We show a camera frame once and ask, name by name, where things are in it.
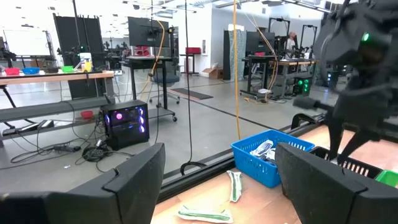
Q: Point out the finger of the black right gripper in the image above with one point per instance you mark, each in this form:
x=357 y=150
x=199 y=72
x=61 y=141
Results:
x=335 y=140
x=354 y=146

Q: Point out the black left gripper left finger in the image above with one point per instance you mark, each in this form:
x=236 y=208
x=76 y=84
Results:
x=93 y=205

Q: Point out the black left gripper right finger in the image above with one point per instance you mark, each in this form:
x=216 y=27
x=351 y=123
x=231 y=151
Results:
x=326 y=193

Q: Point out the white packet with dark print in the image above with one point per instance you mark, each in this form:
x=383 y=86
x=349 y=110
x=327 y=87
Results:
x=271 y=154
x=262 y=147

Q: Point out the green striped bandage wrapper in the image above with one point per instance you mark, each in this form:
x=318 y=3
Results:
x=235 y=185
x=203 y=215

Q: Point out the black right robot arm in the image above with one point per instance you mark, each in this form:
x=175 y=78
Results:
x=385 y=9

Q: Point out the black plastic basket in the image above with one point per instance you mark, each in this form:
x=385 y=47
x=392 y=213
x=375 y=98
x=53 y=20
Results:
x=370 y=171

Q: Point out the green plastic basket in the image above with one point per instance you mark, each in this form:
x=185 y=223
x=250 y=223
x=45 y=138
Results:
x=388 y=179

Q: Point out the computer tower with green lights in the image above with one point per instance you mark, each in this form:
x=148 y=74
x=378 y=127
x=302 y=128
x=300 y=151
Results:
x=301 y=87

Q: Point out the wooden desk with black legs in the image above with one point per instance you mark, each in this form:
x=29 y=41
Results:
x=295 y=62

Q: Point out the blue plastic basket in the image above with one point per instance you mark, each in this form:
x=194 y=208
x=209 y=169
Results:
x=255 y=169

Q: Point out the person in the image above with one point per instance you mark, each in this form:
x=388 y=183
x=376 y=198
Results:
x=292 y=39

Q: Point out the black computer tower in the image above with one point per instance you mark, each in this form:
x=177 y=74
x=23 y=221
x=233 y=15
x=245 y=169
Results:
x=126 y=124

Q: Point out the small red bowl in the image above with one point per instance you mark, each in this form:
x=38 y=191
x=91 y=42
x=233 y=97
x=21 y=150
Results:
x=86 y=114

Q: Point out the grey metal beam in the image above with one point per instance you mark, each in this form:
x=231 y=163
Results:
x=46 y=109

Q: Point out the black monitor back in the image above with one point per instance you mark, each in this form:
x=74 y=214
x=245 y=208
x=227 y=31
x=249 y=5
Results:
x=261 y=42

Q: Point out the patterned grey panel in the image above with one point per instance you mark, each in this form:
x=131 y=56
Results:
x=242 y=56

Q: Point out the wooden work table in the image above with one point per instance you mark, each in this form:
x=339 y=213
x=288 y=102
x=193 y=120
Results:
x=56 y=76

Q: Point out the green bowl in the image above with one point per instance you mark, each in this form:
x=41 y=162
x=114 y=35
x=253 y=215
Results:
x=67 y=68

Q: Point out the cardboard box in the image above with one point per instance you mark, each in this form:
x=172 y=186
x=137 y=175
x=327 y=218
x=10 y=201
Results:
x=213 y=73

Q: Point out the black bowl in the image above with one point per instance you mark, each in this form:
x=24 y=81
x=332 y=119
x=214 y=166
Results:
x=51 y=70

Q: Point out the white and yellow wipes canister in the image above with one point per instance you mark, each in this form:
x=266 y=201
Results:
x=86 y=62

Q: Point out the grey office chair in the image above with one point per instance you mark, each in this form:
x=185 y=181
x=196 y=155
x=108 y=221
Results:
x=164 y=79

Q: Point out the blue bowl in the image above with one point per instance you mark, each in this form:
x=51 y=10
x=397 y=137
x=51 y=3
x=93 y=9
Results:
x=30 y=71

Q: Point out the dark floor mat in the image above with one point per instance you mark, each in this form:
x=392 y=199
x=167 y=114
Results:
x=191 y=93

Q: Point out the black rolling desk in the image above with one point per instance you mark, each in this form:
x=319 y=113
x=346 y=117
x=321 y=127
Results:
x=146 y=58

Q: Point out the red stool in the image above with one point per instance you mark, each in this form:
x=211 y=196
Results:
x=193 y=50

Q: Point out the black divider panel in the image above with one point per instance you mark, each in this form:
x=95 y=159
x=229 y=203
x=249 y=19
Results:
x=71 y=34

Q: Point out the whiteboard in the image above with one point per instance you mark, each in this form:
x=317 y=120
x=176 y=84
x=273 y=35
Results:
x=25 y=42

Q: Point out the black desk monitor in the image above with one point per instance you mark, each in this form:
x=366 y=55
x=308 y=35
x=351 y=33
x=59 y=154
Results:
x=146 y=31

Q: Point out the black perforated metal rail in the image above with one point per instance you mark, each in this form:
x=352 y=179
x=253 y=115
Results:
x=299 y=115

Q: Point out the black robot station frame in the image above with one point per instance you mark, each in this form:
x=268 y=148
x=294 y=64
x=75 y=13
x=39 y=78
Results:
x=279 y=19

